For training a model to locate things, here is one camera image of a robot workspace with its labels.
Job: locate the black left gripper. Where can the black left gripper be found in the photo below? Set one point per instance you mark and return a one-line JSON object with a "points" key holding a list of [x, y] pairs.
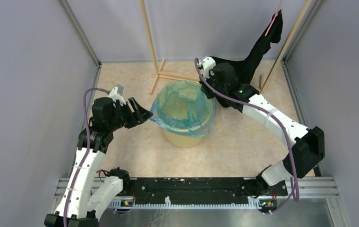
{"points": [[139, 115]]}

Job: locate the blue plastic trash bag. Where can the blue plastic trash bag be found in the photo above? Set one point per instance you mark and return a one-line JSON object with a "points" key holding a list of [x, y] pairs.
{"points": [[185, 109]]}

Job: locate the yellow paper trash bin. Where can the yellow paper trash bin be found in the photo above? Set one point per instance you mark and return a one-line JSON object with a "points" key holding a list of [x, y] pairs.
{"points": [[182, 137]]}

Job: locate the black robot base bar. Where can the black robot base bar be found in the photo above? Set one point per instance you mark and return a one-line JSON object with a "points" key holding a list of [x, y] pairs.
{"points": [[200, 191]]}

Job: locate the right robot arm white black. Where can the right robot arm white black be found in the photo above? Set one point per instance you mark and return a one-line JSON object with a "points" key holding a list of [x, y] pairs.
{"points": [[305, 145]]}

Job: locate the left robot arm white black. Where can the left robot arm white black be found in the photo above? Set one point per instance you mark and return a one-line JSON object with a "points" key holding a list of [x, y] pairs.
{"points": [[79, 207]]}

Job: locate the black cloth garment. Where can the black cloth garment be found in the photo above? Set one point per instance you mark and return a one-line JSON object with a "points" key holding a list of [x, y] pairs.
{"points": [[251, 62]]}

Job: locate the pink hanger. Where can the pink hanger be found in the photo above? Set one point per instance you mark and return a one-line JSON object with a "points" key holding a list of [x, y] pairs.
{"points": [[274, 18]]}

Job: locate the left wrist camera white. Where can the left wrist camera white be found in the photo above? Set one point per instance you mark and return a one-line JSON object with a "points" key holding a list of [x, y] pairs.
{"points": [[116, 94]]}

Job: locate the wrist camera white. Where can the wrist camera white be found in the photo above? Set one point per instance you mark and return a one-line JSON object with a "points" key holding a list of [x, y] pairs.
{"points": [[205, 65], [116, 94]]}

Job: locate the wooden drying rack frame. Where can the wooden drying rack frame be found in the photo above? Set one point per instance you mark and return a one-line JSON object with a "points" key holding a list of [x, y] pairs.
{"points": [[159, 73]]}

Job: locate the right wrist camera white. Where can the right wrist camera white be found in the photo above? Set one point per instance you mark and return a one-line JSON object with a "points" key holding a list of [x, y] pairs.
{"points": [[205, 65]]}

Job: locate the white slotted cable duct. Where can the white slotted cable duct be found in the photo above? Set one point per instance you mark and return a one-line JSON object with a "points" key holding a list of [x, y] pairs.
{"points": [[118, 204]]}

